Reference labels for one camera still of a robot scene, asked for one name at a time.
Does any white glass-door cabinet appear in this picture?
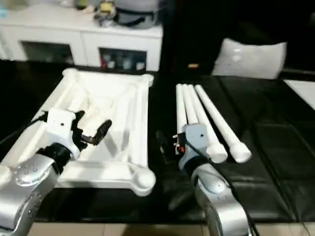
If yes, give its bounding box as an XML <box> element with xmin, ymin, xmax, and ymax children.
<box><xmin>0</xmin><ymin>11</ymin><xmax>164</xmax><ymax>72</ymax></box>

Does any grey round bag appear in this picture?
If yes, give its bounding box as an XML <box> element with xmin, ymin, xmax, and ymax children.
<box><xmin>114</xmin><ymin>0</ymin><xmax>160</xmax><ymax>30</ymax></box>

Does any grey printed cushion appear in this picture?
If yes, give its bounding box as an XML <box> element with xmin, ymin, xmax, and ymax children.
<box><xmin>212</xmin><ymin>38</ymin><xmax>288</xmax><ymax>80</ymax></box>

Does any white plastic table leg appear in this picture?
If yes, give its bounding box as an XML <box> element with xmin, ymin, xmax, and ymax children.
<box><xmin>182</xmin><ymin>84</ymin><xmax>199</xmax><ymax>126</ymax></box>
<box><xmin>187</xmin><ymin>84</ymin><xmax>228</xmax><ymax>163</ymax></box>
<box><xmin>194</xmin><ymin>84</ymin><xmax>252</xmax><ymax>163</ymax></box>
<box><xmin>176</xmin><ymin>83</ymin><xmax>188</xmax><ymax>130</ymax></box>

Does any white plastic table top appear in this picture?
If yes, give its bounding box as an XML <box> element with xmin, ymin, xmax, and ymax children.
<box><xmin>4</xmin><ymin>68</ymin><xmax>157</xmax><ymax>197</ymax></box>

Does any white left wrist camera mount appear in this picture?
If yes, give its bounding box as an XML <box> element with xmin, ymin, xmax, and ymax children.
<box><xmin>45</xmin><ymin>109</ymin><xmax>81</xmax><ymax>160</ymax></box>

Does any black floor mat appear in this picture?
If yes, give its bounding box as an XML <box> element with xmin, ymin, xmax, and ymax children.
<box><xmin>0</xmin><ymin>59</ymin><xmax>315</xmax><ymax>224</ymax></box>

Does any white flat panel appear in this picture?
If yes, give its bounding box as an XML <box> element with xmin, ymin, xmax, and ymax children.
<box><xmin>283</xmin><ymin>79</ymin><xmax>315</xmax><ymax>111</ymax></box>

